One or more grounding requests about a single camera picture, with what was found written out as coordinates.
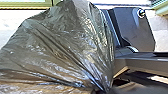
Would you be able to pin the dark plastic trash bag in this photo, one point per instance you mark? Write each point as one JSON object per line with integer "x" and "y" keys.
{"x": 60, "y": 50}

